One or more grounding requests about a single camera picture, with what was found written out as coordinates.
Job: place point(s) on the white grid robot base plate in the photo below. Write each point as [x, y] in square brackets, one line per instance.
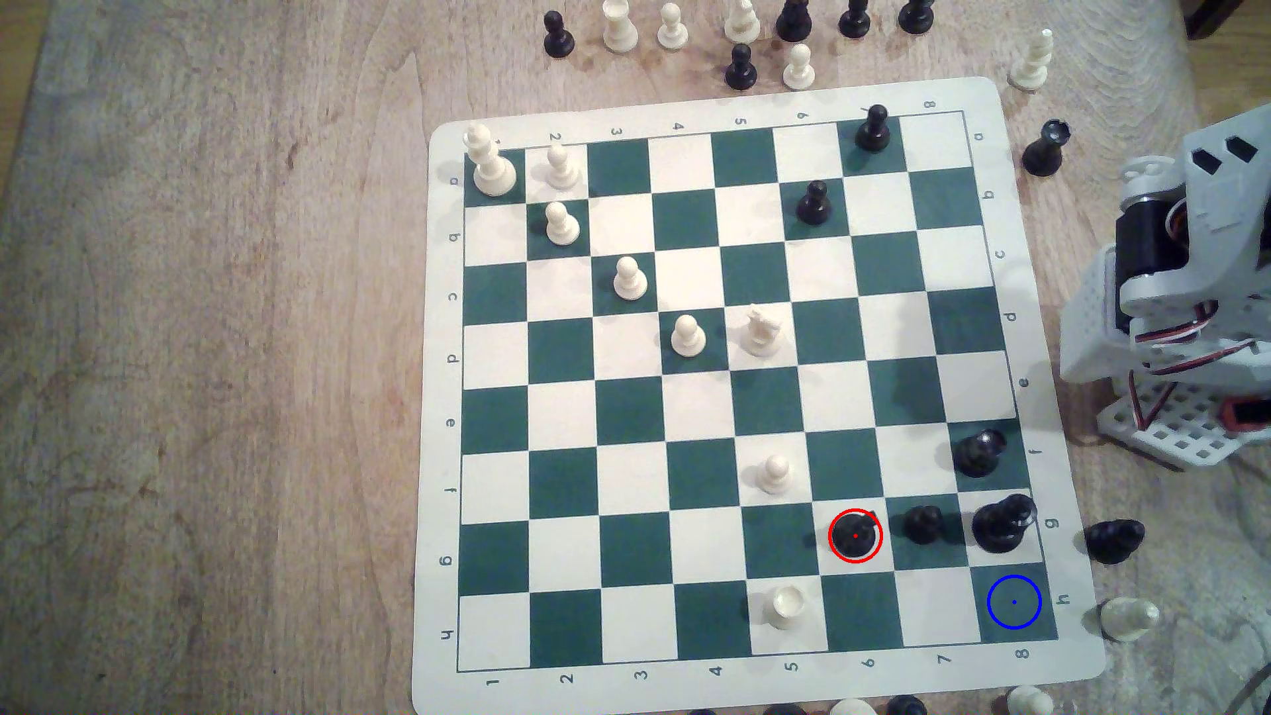
[1182, 427]

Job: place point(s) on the white king chess piece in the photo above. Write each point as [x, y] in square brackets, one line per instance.
[492, 174]

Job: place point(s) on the white pawn chess piece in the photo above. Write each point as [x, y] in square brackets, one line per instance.
[798, 71]
[562, 169]
[687, 338]
[562, 226]
[630, 281]
[672, 35]
[1030, 703]
[774, 477]

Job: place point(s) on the white bishop chess piece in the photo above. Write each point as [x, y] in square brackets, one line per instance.
[1031, 67]
[1127, 619]

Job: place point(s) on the black pawn chess piece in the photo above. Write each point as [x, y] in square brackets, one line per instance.
[559, 40]
[873, 134]
[906, 707]
[741, 71]
[814, 207]
[924, 524]

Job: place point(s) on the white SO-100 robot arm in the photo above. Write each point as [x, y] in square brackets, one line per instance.
[1211, 199]

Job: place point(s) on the dark wooden furniture piece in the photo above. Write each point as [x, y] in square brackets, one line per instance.
[1216, 15]

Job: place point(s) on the black king chess piece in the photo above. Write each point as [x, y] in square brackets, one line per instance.
[998, 528]

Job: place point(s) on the black bishop chess piece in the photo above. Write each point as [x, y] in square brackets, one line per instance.
[1112, 541]

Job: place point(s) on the black rook chess piece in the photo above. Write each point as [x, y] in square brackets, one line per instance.
[849, 544]
[1043, 154]

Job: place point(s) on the green and white chessboard mat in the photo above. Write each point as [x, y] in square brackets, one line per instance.
[635, 417]

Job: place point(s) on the white rook chess piece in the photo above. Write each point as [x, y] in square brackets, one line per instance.
[787, 608]
[621, 35]

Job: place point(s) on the white queen chess piece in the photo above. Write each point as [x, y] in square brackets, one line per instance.
[852, 708]

